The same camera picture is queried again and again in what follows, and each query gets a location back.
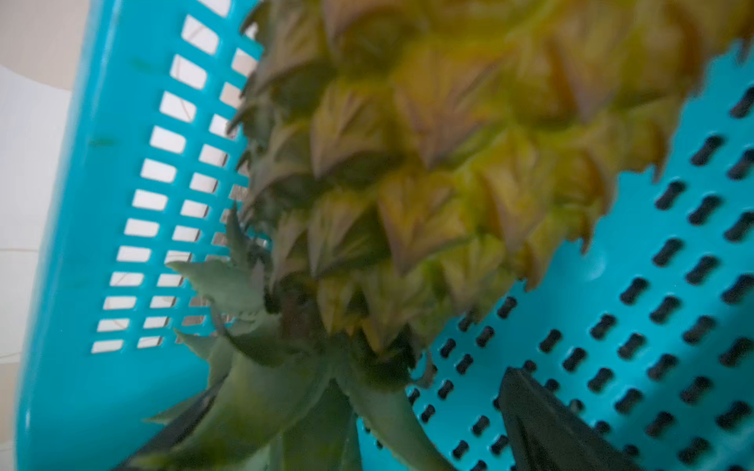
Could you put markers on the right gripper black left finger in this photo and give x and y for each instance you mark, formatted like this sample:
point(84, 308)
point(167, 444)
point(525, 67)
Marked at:
point(176, 430)

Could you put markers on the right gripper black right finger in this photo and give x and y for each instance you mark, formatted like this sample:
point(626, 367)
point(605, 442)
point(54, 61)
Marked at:
point(545, 434)

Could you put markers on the rear pineapple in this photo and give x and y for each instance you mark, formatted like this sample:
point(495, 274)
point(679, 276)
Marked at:
point(410, 161)

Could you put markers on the teal plastic basket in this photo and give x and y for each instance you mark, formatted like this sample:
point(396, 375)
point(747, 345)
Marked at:
point(632, 331)

